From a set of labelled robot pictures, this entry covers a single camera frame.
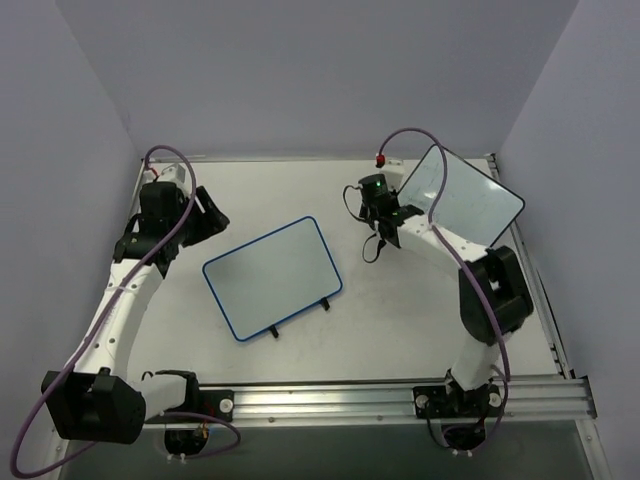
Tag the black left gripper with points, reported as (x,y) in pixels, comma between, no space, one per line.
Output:
(210,215)

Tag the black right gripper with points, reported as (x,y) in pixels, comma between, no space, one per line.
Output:
(388,230)

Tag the blue framed whiteboard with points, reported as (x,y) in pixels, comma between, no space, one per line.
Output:
(273,278)

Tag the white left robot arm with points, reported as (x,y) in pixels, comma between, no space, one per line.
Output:
(120,310)

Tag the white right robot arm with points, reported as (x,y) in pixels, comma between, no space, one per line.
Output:
(494,300)

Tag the black framed whiteboard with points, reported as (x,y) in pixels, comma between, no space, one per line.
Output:
(469,203)

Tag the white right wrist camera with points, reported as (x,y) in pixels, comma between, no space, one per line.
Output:
(392,169)

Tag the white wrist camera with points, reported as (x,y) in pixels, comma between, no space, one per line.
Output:
(174,173)
(392,169)

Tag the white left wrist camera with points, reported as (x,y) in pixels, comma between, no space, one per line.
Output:
(174,173)

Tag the aluminium mounting rail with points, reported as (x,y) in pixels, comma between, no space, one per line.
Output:
(537,398)

